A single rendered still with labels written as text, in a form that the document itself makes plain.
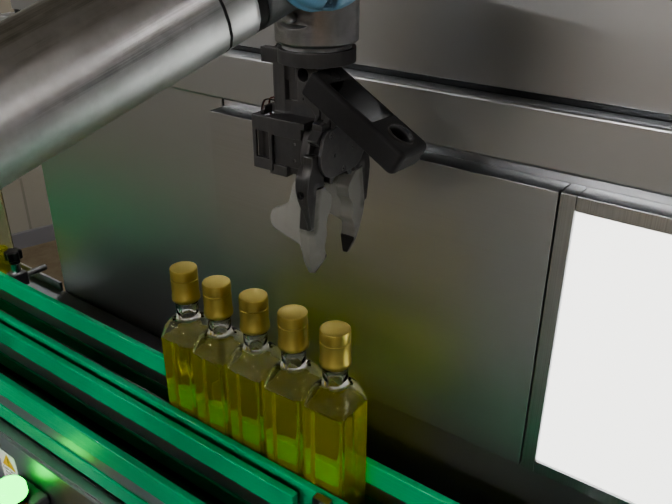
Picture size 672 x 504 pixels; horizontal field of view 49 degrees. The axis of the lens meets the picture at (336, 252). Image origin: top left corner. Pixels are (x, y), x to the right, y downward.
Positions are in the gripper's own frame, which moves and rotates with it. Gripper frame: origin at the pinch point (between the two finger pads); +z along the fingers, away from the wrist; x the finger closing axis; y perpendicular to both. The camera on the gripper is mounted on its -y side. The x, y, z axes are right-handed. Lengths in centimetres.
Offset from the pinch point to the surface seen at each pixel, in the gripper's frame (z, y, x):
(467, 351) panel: 14.6, -10.0, -11.7
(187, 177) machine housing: 5.3, 37.6, -16.2
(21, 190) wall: 96, 269, -127
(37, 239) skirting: 122, 266, -128
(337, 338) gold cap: 9.2, -1.0, 1.2
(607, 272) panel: 0.2, -23.5, -11.6
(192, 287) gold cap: 11.2, 21.7, -0.4
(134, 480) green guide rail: 31.3, 20.5, 13.0
